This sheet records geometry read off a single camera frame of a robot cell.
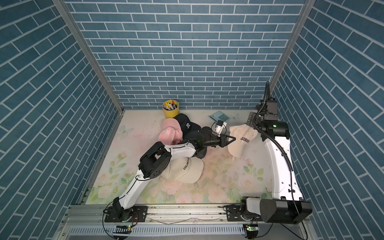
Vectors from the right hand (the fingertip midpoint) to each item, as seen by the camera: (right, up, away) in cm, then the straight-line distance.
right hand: (262, 119), depth 73 cm
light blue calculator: (-16, +4, +42) cm, 45 cm away
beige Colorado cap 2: (-7, -8, +10) cm, 14 cm away
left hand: (-9, -12, +9) cm, 18 cm away
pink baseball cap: (-50, -8, +22) cm, 55 cm away
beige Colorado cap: (-38, -29, +12) cm, 49 cm away
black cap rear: (-38, -6, +29) cm, 49 cm away
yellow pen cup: (-52, +9, +35) cm, 63 cm away
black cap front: (-31, -17, +3) cm, 35 cm away
